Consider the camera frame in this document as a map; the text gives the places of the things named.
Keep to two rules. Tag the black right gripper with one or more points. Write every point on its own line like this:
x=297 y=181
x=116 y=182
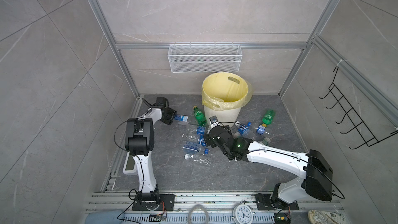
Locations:
x=212 y=143

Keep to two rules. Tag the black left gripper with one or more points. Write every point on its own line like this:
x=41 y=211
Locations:
x=173 y=112

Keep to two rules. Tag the blue label bottle small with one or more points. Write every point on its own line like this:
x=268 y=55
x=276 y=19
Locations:
x=181 y=118

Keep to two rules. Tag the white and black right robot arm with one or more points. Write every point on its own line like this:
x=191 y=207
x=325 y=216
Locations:
x=313 y=173

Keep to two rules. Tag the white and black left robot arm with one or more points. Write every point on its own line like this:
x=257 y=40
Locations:
x=139 y=144

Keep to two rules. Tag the green bottle near bin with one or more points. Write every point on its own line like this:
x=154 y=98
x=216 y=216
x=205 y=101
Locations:
x=199 y=116

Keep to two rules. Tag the white bin with yellow bag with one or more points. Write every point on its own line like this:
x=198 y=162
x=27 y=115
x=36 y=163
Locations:
x=223 y=96

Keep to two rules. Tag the blue label bottle white cap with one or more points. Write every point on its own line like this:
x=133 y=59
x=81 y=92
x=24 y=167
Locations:
x=195 y=129

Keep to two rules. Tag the blue label bottle right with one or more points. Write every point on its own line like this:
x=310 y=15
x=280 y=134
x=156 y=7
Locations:
x=243 y=130

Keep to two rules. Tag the crushed clear bottle white cap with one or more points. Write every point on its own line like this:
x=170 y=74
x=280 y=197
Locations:
x=201 y=160

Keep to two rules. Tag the clear bottle blue cap bottom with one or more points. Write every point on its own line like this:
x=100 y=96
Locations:
x=195 y=148

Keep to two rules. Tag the blue yellow label bottle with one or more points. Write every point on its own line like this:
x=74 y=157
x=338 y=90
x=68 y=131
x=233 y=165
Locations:
x=262 y=130

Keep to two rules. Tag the clear bottle green label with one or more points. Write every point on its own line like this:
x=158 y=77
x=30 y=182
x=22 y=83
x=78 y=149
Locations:
x=266 y=141

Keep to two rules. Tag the green bottle right side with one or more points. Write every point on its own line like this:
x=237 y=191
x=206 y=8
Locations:
x=268 y=117

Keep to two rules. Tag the clear tube loop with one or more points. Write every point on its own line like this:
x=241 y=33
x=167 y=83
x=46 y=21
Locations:
x=198 y=214

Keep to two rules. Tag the white analog clock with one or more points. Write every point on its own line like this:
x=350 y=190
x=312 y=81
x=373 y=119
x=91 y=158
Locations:
x=242 y=214

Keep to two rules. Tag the white wire mesh basket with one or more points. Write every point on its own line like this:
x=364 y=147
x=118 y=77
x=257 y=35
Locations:
x=204 y=58

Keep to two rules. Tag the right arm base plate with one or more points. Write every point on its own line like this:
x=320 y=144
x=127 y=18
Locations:
x=265 y=202

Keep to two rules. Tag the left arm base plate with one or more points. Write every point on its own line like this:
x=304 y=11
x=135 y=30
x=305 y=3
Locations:
x=154 y=203

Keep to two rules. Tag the black wire hook rack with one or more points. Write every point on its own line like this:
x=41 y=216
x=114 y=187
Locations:
x=355 y=121

